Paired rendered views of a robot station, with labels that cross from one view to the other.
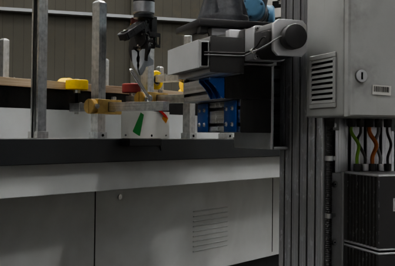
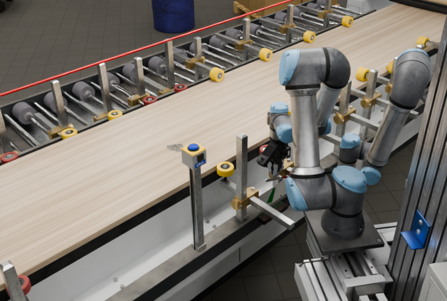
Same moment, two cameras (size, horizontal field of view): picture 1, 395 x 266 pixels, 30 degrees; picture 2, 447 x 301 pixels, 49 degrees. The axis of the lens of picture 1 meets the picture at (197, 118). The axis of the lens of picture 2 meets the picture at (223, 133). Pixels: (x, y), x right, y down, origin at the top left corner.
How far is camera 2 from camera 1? 1.73 m
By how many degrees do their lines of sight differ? 35
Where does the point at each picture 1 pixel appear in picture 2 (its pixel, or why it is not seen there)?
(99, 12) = (241, 145)
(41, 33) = (197, 191)
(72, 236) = not seen: hidden behind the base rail
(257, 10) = (374, 181)
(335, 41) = not seen: outside the picture
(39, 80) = (197, 219)
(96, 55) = (239, 173)
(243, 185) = not seen: hidden behind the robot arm
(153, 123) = (282, 188)
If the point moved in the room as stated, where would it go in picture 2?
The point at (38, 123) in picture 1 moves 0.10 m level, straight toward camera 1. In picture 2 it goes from (198, 242) to (198, 260)
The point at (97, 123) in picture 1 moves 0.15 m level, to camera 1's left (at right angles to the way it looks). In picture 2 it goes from (241, 214) to (208, 210)
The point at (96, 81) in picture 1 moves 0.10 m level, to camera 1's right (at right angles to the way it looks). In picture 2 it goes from (239, 189) to (262, 191)
